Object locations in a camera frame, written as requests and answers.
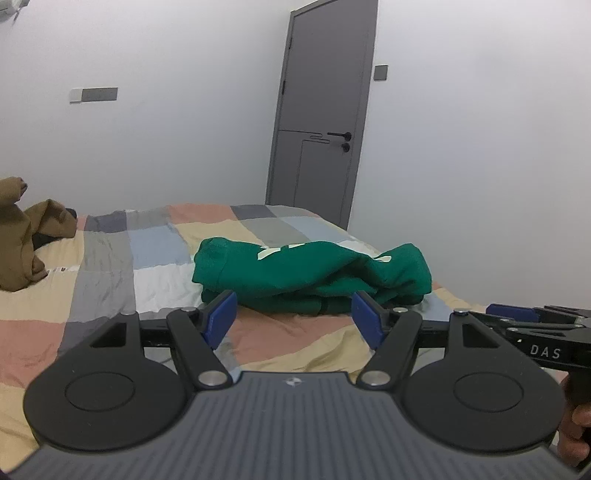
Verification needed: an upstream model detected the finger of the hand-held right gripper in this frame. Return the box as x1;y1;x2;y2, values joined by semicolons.
468;311;583;339
487;303;591;325

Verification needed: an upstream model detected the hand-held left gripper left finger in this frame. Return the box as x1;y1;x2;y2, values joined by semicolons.
88;289;239;392

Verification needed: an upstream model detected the grey door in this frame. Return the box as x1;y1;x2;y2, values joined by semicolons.
264;0;379;232

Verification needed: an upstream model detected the green hoodie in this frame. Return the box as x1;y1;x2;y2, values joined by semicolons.
191;236;433;317

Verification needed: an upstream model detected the person's right hand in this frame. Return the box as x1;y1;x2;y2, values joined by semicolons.
556;400;591;465

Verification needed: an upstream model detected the grey wall switch panel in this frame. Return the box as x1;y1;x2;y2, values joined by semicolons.
81;87;118;103

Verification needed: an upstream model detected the brown garment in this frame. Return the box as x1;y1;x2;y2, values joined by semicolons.
0;176;78;292

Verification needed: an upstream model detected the patchwork bed quilt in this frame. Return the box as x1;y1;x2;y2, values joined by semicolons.
0;203;499;472

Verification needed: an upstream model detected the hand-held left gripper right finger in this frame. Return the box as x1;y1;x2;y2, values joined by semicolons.
351;290;502;392

